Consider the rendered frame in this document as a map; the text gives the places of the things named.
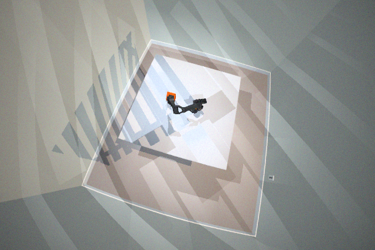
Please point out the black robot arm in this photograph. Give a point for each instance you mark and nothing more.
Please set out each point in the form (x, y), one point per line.
(196, 104)

